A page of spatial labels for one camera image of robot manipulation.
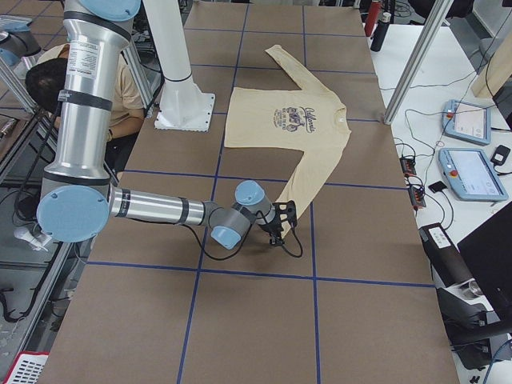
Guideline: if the upper blue teach pendant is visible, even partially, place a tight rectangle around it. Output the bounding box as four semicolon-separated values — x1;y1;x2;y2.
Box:
442;99;491;146

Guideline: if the red water bottle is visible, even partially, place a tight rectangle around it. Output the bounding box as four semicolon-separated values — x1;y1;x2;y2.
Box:
364;0;381;37

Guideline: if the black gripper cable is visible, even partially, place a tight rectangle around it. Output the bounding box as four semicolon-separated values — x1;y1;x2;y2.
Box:
183;210;304;262

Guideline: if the aluminium frame post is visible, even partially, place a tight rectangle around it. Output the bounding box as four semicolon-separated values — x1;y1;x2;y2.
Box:
383;0;454;125

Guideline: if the lower blue teach pendant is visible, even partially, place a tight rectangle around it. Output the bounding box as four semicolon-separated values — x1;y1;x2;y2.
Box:
438;148;509;202

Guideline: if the beige long sleeve shirt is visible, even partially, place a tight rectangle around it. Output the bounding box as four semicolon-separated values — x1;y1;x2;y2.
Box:
224;45;351;215

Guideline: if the person in beige shirt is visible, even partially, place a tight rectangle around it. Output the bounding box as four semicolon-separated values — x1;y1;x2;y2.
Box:
25;43;145;174

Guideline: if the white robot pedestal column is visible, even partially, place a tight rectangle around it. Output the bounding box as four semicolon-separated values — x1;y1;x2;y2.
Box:
143;0;215;132

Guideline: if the black power adapter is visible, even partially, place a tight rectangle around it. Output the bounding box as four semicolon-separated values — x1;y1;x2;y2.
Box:
490;145;510;166

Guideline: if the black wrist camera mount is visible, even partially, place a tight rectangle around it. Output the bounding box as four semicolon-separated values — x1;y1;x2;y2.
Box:
273;200;298;233

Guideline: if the red white basket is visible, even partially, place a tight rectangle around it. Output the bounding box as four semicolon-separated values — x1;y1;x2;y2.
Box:
3;351;49;384

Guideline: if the blue teach pendant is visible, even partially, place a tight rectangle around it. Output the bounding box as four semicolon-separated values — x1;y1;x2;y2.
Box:
442;99;491;146
438;148;509;202

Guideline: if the black monitor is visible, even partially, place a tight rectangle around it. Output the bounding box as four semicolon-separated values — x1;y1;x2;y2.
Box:
458;204;511;320

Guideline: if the orange electronics board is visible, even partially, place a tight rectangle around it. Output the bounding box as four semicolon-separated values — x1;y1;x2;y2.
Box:
399;157;417;177

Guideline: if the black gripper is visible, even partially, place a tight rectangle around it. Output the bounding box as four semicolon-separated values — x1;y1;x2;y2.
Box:
260;218;282;246

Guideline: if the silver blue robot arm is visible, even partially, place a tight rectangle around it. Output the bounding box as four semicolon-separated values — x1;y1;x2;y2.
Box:
37;1;282;249

